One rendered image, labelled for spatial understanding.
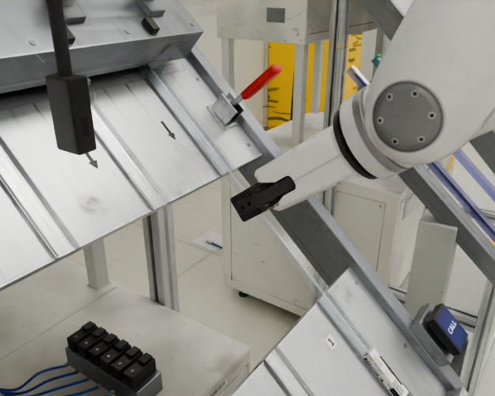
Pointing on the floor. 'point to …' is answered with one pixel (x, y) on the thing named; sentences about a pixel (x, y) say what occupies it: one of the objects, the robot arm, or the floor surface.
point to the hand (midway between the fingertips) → (254, 199)
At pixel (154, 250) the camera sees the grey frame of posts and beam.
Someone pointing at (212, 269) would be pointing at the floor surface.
